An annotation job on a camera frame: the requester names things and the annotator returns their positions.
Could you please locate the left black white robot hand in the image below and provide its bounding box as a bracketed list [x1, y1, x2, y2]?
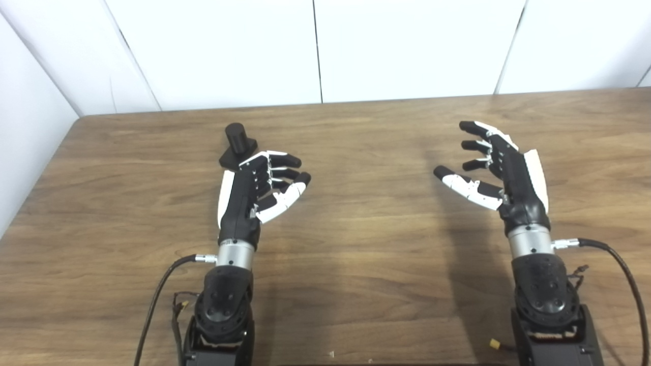
[217, 150, 312, 250]

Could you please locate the thin left wires yellow connector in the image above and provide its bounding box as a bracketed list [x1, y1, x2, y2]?
[171, 291, 200, 366]

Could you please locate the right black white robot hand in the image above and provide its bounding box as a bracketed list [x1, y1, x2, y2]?
[433, 120, 551, 237]

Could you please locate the black peg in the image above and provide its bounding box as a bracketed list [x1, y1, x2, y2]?
[219, 123, 258, 171]

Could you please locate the thick black left wrist cable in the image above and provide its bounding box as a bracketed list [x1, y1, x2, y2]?
[134, 254, 218, 366]

